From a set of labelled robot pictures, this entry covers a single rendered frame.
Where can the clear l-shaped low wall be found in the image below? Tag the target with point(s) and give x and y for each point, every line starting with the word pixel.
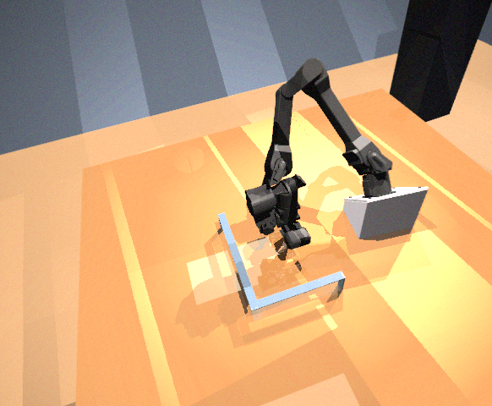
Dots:
pixel 274 298

